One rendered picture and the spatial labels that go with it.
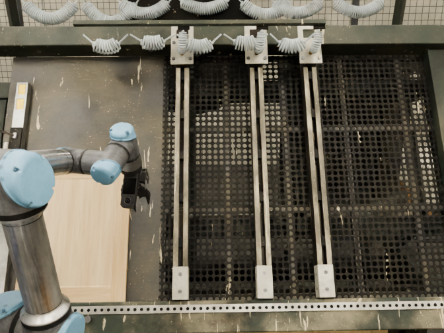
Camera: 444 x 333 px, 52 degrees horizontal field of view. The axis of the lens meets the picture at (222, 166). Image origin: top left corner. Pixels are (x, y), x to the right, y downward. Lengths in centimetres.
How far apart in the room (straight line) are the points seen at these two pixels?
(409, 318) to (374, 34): 123
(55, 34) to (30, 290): 139
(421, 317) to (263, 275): 63
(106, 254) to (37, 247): 89
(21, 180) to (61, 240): 105
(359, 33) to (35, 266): 171
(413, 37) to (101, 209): 158
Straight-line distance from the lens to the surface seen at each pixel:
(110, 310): 190
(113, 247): 195
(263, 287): 185
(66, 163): 136
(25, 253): 109
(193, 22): 200
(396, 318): 199
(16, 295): 132
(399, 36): 231
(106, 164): 133
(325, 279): 189
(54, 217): 204
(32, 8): 274
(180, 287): 185
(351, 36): 224
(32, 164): 101
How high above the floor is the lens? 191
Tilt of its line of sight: 16 degrees down
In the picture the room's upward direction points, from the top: straight up
